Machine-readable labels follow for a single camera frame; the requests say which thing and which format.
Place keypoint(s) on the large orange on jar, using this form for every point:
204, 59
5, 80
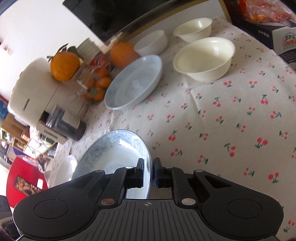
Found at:
64, 64

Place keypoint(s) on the red can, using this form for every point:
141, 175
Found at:
101, 61

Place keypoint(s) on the large orange on table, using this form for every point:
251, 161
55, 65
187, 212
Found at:
123, 54

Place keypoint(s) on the clear jar dark contents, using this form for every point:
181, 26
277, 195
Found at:
66, 124

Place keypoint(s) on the wooden shelf with clutter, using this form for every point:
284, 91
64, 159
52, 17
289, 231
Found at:
21, 140

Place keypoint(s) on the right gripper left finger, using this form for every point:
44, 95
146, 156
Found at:
120, 181

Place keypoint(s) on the glass jar of tangerines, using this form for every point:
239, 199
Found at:
88, 83

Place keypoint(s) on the Ganten water carton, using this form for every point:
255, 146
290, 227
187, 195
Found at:
278, 36

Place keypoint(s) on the plastic bag of fruit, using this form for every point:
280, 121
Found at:
267, 11

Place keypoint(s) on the cream air fryer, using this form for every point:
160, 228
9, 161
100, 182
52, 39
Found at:
36, 93

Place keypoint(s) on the blue patterned plate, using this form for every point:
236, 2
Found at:
134, 83
117, 149

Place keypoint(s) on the stack of white cups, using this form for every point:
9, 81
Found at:
86, 48

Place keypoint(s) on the cherry print tablecloth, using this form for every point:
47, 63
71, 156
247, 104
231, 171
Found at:
240, 127

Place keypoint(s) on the plain white plate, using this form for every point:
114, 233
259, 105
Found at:
65, 170

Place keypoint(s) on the black microwave oven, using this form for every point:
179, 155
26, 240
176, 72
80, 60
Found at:
106, 19

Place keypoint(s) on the cream bowl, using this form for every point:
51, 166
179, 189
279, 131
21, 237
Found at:
194, 30
205, 60

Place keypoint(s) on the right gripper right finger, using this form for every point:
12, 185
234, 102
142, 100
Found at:
179, 182

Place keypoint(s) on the white ceramic bowl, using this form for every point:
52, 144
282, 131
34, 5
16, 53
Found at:
152, 44

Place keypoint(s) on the red stool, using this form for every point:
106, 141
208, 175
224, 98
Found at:
24, 179

